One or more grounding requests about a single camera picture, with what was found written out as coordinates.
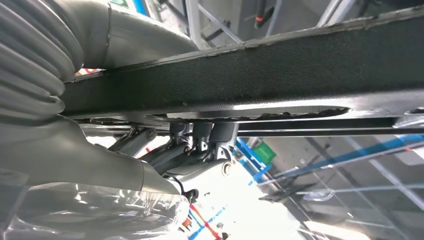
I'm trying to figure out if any green plastic crate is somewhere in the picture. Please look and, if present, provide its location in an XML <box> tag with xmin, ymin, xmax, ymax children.
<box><xmin>253</xmin><ymin>140</ymin><xmax>277</xmax><ymax>166</ymax></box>

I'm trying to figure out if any blue cart with crates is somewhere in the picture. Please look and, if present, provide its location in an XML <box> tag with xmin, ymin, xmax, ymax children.
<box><xmin>233</xmin><ymin>134</ymin><xmax>424</xmax><ymax>186</ymax></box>

